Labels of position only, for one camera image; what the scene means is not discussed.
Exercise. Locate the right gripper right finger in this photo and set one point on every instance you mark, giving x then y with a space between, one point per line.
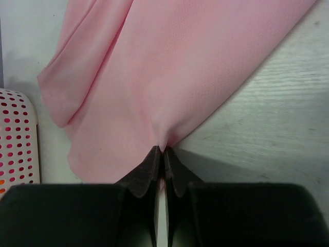
177 178

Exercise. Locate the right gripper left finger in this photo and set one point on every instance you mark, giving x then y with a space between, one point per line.
136 200

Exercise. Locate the pink t-shirt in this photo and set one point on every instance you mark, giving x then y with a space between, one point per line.
130 75

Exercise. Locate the white perforated plastic basket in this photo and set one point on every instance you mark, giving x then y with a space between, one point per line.
19 141

